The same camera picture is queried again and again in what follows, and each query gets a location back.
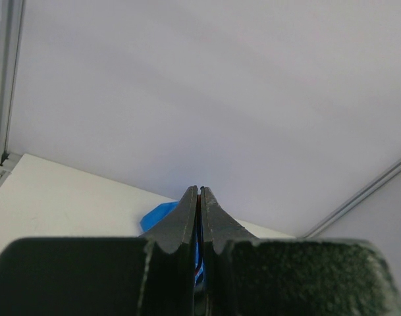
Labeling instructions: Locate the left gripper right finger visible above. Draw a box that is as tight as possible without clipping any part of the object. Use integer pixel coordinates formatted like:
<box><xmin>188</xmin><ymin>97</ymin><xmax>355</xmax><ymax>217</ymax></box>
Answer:
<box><xmin>200</xmin><ymin>187</ymin><xmax>401</xmax><ymax>315</ymax></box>

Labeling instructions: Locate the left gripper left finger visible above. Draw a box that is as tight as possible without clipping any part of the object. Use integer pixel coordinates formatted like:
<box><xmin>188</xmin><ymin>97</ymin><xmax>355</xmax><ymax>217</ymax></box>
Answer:
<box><xmin>0</xmin><ymin>186</ymin><xmax>198</xmax><ymax>315</ymax></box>

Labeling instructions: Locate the blue three-compartment bin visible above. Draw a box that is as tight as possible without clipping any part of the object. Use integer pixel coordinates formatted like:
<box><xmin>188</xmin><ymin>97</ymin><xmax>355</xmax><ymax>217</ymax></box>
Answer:
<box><xmin>140</xmin><ymin>201</ymin><xmax>204</xmax><ymax>286</ymax></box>

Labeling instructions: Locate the right aluminium frame post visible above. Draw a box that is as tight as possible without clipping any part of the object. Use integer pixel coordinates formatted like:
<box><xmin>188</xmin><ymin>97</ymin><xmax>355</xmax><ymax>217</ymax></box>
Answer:
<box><xmin>301</xmin><ymin>158</ymin><xmax>401</xmax><ymax>238</ymax></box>

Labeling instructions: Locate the aluminium frame post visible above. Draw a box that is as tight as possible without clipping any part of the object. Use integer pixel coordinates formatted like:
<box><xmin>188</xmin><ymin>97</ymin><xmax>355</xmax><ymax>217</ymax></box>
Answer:
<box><xmin>301</xmin><ymin>158</ymin><xmax>401</xmax><ymax>238</ymax></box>
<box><xmin>0</xmin><ymin>1</ymin><xmax>26</xmax><ymax>187</ymax></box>

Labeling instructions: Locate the left aluminium frame post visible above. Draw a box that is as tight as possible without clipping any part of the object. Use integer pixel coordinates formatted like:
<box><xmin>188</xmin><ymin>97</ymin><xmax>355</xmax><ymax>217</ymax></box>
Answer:
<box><xmin>0</xmin><ymin>1</ymin><xmax>26</xmax><ymax>187</ymax></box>

